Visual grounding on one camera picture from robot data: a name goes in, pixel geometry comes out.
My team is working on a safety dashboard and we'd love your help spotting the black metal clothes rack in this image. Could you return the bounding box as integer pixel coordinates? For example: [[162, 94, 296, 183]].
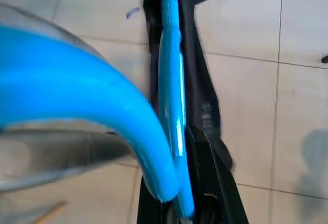
[[0, 125, 135, 193]]

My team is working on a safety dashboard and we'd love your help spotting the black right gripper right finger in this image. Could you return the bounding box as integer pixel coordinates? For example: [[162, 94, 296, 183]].
[[186, 125, 249, 224]]

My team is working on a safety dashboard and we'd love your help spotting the dark navy garment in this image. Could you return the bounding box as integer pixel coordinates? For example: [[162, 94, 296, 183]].
[[137, 0, 249, 224]]

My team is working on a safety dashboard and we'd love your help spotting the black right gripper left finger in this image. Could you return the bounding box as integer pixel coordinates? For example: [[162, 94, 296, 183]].
[[137, 179, 177, 224]]

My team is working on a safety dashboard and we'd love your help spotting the light blue clothes hanger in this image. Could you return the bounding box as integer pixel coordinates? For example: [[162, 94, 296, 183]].
[[0, 0, 196, 221]]

